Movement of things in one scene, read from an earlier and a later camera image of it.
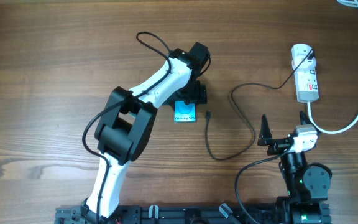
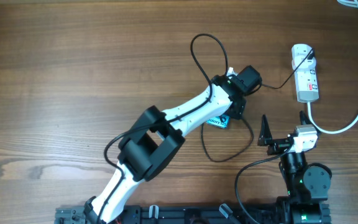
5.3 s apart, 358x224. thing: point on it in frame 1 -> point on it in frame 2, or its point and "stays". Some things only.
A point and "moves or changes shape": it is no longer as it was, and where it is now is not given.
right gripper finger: x=304 y=120 stays
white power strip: x=303 y=63 stays
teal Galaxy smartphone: x=184 y=113 moves or changes shape
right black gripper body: x=278 y=147 stays
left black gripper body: x=191 y=93 -> x=236 y=112
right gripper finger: x=265 y=134 stays
